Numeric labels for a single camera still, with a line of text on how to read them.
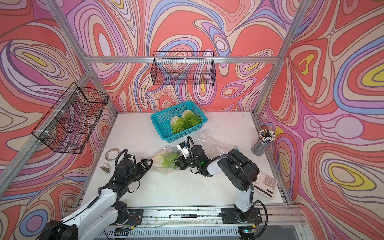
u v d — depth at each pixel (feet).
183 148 2.63
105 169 2.90
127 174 2.19
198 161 2.37
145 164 2.53
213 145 3.20
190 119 3.35
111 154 3.15
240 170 1.62
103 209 1.77
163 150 2.98
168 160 2.74
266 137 2.72
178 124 3.27
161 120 3.65
